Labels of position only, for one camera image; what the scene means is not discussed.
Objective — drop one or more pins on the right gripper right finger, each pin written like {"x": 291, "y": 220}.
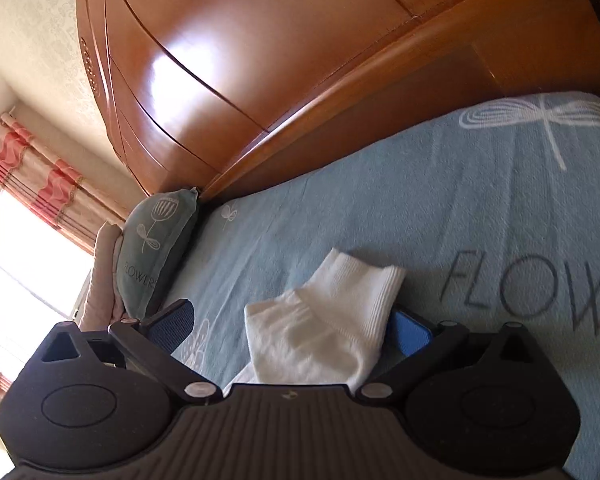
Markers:
{"x": 421, "y": 343}

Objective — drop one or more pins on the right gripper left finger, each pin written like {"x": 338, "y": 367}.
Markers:
{"x": 149, "y": 344}

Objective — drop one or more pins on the white printed sweatshirt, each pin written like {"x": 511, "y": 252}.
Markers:
{"x": 328, "y": 331}

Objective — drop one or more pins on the pink floral folded quilt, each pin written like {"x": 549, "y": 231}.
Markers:
{"x": 103, "y": 304}

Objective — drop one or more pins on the green flower pillow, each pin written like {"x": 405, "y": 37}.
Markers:
{"x": 154, "y": 239}

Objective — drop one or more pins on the window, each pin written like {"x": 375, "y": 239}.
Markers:
{"x": 43, "y": 279}

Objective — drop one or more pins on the blue patterned bed sheet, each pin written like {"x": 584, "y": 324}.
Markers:
{"x": 492, "y": 211}

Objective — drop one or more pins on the pink striped curtain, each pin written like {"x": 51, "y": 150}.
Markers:
{"x": 52, "y": 189}

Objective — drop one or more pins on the wooden headboard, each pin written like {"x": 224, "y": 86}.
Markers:
{"x": 234, "y": 96}

